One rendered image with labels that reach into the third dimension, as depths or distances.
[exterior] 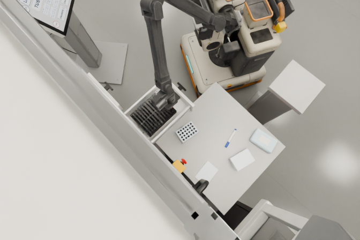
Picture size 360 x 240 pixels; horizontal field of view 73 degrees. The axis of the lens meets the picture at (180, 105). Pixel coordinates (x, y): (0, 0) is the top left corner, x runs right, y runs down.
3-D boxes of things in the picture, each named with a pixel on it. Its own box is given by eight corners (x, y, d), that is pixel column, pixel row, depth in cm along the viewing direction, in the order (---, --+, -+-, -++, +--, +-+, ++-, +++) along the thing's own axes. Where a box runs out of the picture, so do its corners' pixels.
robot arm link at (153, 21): (163, 0, 95) (148, -4, 102) (151, 3, 92) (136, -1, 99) (174, 91, 120) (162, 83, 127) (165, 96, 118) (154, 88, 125)
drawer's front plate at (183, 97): (163, 79, 160) (162, 72, 149) (194, 109, 155) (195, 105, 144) (160, 80, 160) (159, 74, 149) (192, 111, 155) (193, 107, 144)
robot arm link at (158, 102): (170, 83, 117) (160, 77, 123) (152, 99, 114) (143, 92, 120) (179, 98, 125) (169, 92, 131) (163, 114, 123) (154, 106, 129)
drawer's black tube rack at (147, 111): (157, 94, 155) (156, 90, 149) (177, 113, 152) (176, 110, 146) (131, 117, 151) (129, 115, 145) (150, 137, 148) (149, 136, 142)
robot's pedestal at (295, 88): (257, 91, 245) (292, 57, 171) (282, 110, 240) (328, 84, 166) (239, 112, 239) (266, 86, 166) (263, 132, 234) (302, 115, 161)
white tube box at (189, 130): (190, 121, 159) (191, 120, 155) (198, 132, 157) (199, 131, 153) (175, 132, 157) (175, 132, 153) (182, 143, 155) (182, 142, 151)
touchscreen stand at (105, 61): (128, 45, 257) (97, -33, 158) (121, 84, 245) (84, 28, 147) (81, 40, 257) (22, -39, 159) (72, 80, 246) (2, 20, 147)
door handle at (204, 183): (200, 176, 93) (205, 178, 74) (205, 181, 92) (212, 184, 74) (191, 186, 92) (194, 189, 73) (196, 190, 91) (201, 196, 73)
